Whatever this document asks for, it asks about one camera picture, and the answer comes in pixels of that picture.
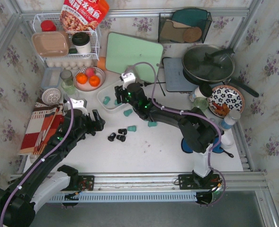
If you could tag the glass pan lid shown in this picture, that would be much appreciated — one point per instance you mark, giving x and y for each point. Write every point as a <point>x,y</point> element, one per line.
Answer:
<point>208,62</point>

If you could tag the beige plastic container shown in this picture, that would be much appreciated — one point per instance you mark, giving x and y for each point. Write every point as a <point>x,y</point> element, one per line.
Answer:
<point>51,44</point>

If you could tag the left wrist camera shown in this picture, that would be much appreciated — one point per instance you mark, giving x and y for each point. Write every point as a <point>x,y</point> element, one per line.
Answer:
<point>71,103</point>

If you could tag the left orange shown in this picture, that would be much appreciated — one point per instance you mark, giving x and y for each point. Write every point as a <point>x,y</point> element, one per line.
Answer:
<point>81,78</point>

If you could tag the grey glass tumbler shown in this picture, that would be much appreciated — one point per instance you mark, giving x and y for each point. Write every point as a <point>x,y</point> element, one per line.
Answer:
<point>66,76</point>

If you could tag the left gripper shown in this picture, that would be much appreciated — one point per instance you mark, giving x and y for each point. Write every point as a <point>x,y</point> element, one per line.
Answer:
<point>92,123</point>

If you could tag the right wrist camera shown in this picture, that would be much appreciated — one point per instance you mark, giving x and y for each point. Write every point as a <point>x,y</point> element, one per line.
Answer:
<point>127,78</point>

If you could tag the green cutting board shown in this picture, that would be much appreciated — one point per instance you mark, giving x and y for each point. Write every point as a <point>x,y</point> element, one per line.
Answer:
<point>123,51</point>

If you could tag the white round strainer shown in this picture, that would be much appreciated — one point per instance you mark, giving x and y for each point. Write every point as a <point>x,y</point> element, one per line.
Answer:
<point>51,96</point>

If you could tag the green glass tumbler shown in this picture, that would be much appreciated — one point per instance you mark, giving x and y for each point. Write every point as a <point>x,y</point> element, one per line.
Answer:
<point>69,89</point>

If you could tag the green glass cup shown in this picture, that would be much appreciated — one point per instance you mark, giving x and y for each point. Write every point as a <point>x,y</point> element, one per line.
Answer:
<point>201,103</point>

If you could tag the white coffee cup black lid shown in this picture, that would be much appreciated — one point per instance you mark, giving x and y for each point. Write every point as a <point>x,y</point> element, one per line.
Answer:
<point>81,41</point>

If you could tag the red striped towel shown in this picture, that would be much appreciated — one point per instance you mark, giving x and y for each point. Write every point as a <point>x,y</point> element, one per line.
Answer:
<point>43,124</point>

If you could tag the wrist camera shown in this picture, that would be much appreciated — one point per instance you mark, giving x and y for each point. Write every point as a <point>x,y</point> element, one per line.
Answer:
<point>127,78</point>
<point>71,103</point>

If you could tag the orange sponge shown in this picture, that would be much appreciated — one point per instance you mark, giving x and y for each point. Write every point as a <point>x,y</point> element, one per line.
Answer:
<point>101,63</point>

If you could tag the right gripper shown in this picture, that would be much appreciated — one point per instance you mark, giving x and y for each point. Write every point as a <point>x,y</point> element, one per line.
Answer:
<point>121,94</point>

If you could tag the white wire rack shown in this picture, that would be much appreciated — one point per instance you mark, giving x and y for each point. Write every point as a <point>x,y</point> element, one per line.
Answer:
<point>73,54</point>

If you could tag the right orange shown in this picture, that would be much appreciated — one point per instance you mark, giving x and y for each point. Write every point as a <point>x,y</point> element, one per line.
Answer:
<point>94,81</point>

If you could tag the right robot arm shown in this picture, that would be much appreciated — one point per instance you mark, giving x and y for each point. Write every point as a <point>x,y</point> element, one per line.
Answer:
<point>197,130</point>

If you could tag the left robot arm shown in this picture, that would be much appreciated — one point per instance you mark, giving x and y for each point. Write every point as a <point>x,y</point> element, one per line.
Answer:
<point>20,202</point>

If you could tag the grey induction cooker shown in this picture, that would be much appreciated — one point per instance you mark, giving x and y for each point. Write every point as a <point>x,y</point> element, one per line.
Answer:
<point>174,77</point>

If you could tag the black mesh organizer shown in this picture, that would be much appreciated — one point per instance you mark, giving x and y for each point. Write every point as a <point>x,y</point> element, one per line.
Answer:
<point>171,32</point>

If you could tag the egg tray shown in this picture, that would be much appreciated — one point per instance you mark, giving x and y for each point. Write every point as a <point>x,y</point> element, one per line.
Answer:
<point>71,64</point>

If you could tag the black capsule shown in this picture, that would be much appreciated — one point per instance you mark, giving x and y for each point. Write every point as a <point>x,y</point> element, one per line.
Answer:
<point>121,138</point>
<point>112,136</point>
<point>122,131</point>

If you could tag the pink peach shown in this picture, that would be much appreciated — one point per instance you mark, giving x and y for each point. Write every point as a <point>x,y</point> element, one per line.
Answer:
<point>90,71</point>

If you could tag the red snack bag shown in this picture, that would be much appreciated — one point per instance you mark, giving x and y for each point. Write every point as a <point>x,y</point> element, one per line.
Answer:
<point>82,15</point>

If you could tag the fruit bowl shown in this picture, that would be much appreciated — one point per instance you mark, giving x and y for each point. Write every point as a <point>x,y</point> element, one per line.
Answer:
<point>87,87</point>

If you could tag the orange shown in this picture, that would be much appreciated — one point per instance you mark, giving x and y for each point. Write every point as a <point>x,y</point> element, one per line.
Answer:
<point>94,81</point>
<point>81,78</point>

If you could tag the white storage basket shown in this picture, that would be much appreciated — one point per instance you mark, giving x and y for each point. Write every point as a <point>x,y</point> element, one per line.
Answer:
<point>110,91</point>

